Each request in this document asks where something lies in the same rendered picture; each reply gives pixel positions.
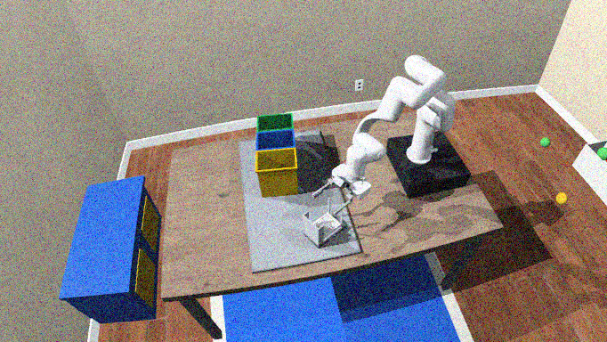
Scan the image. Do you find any yellow recycle bin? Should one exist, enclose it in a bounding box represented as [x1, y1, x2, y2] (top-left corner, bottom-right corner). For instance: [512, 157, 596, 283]
[255, 148, 298, 198]

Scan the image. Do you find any blue open bin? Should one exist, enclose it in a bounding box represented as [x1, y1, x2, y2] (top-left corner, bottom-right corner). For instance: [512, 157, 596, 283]
[256, 129, 295, 151]

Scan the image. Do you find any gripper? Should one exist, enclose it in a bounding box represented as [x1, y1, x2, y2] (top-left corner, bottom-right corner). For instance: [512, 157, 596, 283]
[312, 164, 371, 216]

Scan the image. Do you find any green bin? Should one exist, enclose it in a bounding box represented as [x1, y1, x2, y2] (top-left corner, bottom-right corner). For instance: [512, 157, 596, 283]
[256, 113, 294, 133]

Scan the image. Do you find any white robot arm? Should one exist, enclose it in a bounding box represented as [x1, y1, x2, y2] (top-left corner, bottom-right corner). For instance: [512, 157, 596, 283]
[333, 55, 456, 188]

